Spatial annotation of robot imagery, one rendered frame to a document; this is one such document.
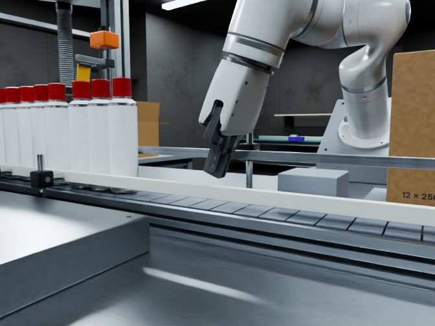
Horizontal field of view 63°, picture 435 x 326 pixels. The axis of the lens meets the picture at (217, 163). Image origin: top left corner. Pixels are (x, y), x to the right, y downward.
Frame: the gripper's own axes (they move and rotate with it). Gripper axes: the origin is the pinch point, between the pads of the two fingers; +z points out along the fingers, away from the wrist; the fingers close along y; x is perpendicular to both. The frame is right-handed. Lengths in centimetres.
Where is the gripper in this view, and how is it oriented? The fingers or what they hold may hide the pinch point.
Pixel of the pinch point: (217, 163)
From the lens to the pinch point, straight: 55.3
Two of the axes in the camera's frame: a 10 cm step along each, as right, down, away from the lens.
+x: 8.1, 3.9, -4.4
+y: -5.1, 0.9, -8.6
